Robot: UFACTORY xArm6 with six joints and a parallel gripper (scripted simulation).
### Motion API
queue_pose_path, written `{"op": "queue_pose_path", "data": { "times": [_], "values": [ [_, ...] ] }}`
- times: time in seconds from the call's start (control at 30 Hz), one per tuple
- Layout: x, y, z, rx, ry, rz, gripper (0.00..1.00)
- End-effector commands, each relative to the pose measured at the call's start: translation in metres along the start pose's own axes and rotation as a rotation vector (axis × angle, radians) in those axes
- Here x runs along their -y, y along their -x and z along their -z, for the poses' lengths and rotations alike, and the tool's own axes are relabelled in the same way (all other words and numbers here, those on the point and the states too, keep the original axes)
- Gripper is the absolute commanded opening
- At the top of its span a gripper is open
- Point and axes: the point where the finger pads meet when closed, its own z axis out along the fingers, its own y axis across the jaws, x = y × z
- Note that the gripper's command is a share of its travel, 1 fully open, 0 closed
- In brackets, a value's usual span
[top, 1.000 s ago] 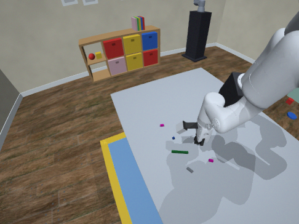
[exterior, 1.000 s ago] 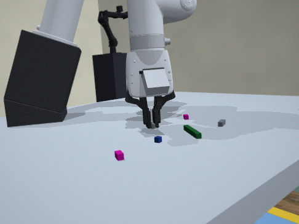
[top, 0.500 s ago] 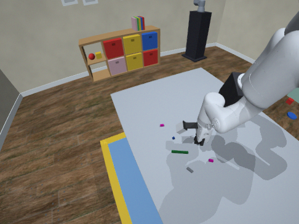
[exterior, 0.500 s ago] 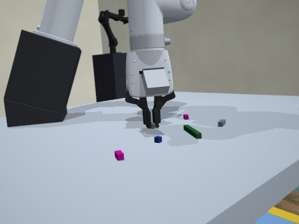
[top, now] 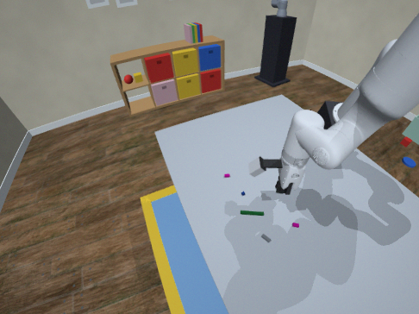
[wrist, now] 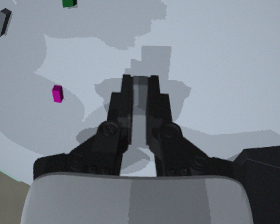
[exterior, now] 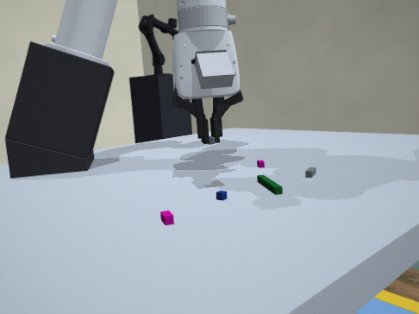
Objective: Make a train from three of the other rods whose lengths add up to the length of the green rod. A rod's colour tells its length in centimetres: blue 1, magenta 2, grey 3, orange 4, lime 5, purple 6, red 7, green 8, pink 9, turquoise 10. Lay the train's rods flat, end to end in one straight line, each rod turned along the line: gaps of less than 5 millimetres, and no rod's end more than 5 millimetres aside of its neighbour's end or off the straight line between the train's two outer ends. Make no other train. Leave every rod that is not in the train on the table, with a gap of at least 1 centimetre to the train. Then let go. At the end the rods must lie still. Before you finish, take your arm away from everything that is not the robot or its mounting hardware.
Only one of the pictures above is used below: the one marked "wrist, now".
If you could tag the magenta rod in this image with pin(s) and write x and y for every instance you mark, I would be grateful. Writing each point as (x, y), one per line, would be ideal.
(57, 93)

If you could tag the green rod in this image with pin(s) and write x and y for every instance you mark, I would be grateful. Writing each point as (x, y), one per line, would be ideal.
(69, 3)

